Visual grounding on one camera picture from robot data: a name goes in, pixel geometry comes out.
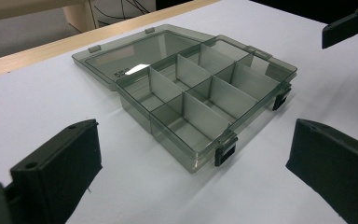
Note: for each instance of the white table sheet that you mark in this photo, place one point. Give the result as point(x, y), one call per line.
point(43, 105)

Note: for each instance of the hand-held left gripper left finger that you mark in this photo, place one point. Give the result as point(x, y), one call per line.
point(59, 165)

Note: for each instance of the light wooden furniture frame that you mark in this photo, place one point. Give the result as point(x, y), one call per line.
point(77, 15)

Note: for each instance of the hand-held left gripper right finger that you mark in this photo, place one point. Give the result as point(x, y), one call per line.
point(338, 168)

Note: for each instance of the grey transparent compartment box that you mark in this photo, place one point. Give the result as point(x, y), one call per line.
point(199, 118)

